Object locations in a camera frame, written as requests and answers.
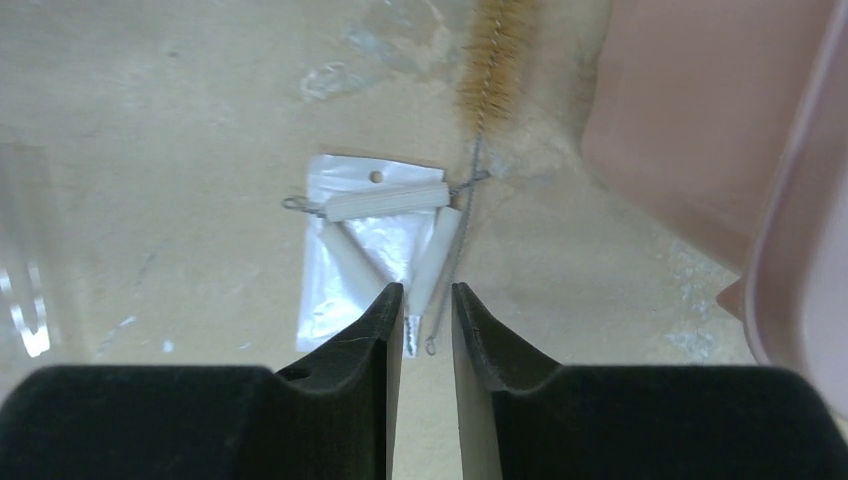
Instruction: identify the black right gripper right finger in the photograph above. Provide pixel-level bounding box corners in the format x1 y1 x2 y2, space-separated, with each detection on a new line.
452 283 847 479

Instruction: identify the pink plastic bin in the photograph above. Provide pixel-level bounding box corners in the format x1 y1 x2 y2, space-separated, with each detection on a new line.
582 1 847 414

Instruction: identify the clear plastic well plate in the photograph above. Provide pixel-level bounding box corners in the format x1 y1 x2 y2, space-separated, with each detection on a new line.
1 142 62 366

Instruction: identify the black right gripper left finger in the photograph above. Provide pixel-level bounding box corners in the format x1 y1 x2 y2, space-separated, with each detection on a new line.
1 283 404 479

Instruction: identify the brown bristle tube brush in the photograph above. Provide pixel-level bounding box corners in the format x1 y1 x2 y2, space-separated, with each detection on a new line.
424 0 539 356

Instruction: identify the clay triangle in bag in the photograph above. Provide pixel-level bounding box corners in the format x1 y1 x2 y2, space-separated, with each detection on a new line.
283 154 466 357

